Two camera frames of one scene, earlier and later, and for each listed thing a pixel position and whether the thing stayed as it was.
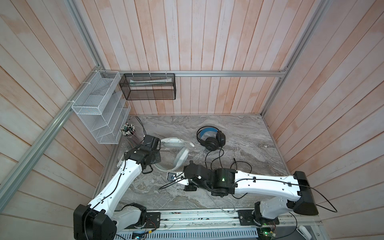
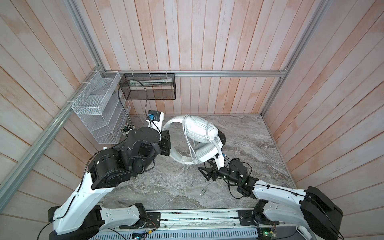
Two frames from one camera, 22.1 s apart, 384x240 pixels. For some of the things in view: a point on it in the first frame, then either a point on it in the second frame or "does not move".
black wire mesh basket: x=148 y=86 does not move
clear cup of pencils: x=127 y=129 does not move
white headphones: x=181 y=156 → x=202 y=136
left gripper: x=158 y=158 → x=165 y=141
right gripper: x=189 y=187 → x=210 y=175
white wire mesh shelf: x=103 y=107 does not move
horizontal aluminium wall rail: x=283 y=73 does not move
